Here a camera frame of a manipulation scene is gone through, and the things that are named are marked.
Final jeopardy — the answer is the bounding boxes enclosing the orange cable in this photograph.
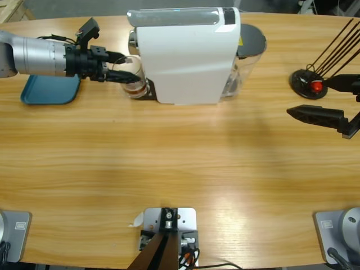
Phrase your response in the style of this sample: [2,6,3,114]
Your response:
[179,250,197,268]

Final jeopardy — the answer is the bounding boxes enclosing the grey coffee machine lever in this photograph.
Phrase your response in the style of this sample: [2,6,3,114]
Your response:
[126,7,223,28]

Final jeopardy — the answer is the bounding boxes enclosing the thin black power cable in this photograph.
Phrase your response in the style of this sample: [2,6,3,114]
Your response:
[193,263,244,270]

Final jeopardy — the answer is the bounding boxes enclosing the dark camera post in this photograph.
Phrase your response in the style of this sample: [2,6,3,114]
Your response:
[126,207,181,270]

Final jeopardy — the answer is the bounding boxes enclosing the dark object at right edge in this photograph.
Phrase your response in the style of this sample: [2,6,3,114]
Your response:
[139,207,200,267]

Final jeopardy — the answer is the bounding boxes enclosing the black capsule holder with rods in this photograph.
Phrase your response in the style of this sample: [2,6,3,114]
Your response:
[289,18,360,100]

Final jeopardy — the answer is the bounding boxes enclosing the wooden pallet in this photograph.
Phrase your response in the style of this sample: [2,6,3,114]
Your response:
[0,0,36,24]

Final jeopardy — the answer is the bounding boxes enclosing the white tape piece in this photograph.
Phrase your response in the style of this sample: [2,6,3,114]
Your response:
[128,212,145,228]

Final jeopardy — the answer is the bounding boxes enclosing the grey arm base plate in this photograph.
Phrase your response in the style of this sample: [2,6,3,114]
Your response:
[313,207,360,265]
[0,210,33,263]

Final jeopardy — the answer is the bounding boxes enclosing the white metal chair frame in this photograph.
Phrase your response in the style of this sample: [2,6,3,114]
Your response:
[294,0,320,15]

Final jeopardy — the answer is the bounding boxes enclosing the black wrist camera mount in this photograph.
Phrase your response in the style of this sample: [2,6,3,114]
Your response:
[75,17,101,52]

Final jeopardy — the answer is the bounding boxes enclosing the teal plastic tray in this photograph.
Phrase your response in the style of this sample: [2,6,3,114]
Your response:
[20,74,82,106]

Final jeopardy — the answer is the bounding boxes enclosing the white capsule coffee machine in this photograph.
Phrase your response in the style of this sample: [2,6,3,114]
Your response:
[125,6,242,106]

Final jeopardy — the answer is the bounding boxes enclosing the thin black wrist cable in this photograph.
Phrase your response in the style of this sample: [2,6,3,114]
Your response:
[36,33,79,46]

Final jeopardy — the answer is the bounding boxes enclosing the clear drinking glass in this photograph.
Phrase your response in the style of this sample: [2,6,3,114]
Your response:
[111,55,149,100]

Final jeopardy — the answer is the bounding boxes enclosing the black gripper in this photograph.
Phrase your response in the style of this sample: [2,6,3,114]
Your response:
[64,44,141,84]
[286,73,360,140]

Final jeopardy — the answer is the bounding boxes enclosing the black base cable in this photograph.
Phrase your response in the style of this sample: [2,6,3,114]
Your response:
[327,247,354,270]
[0,241,12,264]

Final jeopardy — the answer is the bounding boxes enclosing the clear water tank grey lid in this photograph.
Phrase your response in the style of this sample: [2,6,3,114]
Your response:
[220,24,267,102]

